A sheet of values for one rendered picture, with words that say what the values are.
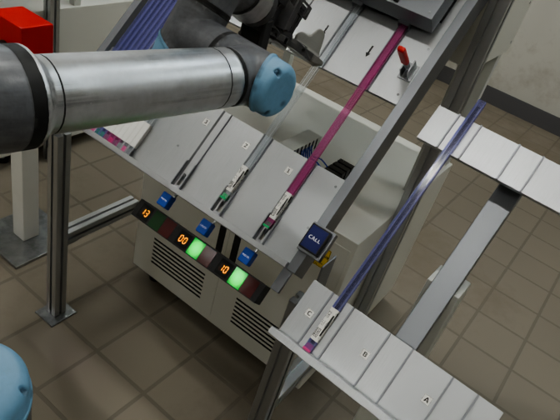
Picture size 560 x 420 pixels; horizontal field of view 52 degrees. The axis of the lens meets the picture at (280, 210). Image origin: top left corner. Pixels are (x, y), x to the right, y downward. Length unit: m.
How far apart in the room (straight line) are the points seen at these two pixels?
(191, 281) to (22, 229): 0.63
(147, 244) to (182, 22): 1.16
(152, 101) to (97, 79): 0.07
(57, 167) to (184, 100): 0.90
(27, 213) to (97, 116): 1.49
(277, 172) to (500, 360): 1.37
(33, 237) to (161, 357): 0.66
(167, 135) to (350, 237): 0.49
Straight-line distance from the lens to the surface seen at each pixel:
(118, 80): 0.59
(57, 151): 1.50
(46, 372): 1.76
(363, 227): 1.42
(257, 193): 1.13
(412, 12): 1.18
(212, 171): 1.18
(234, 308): 1.72
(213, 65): 0.68
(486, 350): 2.27
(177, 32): 0.82
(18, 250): 2.10
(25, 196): 2.02
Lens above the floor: 1.40
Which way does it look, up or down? 34 degrees down
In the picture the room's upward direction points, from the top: 17 degrees clockwise
